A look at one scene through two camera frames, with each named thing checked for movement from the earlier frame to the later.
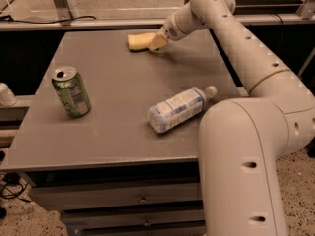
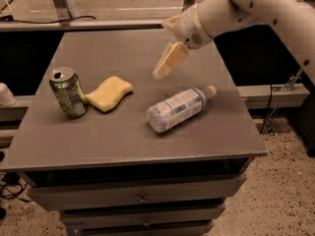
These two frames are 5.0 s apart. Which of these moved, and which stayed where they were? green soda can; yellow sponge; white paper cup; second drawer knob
Moved: yellow sponge
Stayed: green soda can; white paper cup; second drawer knob
